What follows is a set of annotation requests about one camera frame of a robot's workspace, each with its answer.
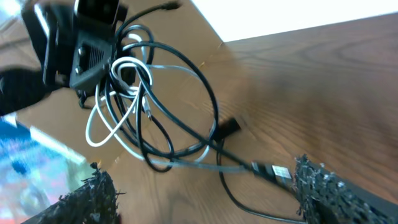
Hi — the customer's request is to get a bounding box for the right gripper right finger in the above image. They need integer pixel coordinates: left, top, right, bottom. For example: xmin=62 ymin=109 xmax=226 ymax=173
xmin=294 ymin=155 xmax=397 ymax=224

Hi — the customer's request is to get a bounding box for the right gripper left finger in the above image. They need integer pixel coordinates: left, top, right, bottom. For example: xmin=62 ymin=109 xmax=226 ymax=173
xmin=23 ymin=162 xmax=123 ymax=224

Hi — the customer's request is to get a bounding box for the thin black cable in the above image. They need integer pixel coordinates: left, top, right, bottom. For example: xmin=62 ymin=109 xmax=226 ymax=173
xmin=114 ymin=0 xmax=307 ymax=224

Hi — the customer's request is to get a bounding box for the white cable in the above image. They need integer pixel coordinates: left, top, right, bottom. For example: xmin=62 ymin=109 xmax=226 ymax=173
xmin=85 ymin=24 xmax=218 ymax=174

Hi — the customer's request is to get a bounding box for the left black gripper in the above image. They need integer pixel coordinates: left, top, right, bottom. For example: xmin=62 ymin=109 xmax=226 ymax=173
xmin=42 ymin=0 xmax=127 ymax=90

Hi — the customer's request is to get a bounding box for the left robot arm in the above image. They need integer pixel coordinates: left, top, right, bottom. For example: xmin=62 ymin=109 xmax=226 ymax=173
xmin=1 ymin=0 xmax=128 ymax=115

